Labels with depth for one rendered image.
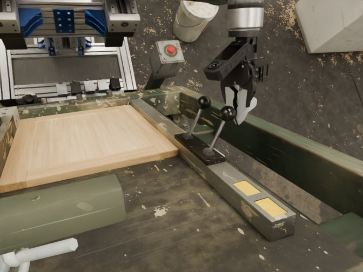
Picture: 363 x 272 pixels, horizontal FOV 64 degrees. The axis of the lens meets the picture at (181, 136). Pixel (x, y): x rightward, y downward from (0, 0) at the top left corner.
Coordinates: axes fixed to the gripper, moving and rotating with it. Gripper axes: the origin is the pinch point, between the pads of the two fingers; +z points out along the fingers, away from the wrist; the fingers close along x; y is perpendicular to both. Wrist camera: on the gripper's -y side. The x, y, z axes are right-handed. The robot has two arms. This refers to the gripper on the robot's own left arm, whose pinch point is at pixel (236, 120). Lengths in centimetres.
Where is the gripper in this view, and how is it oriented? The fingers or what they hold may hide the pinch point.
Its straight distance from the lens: 70.8
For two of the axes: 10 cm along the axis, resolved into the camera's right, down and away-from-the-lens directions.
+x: -6.8, -2.3, 6.9
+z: 0.4, 9.3, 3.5
